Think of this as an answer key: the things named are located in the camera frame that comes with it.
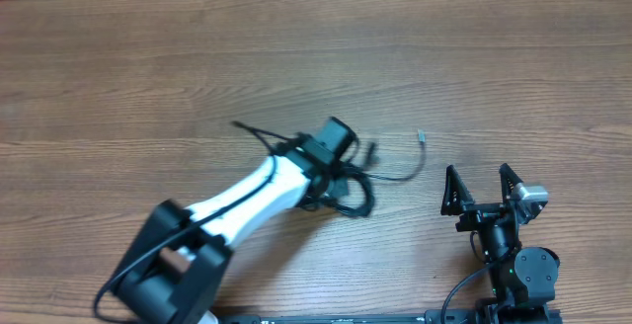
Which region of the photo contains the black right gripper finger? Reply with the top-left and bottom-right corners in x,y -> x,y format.
440,165 -> 475,216
499,163 -> 523,203

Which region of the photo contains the black USB cable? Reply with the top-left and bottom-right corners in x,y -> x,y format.
295,128 -> 428,219

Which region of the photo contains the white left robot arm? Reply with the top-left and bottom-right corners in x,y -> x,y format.
95,118 -> 357,324

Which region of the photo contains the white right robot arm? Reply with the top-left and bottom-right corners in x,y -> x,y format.
437,164 -> 563,324

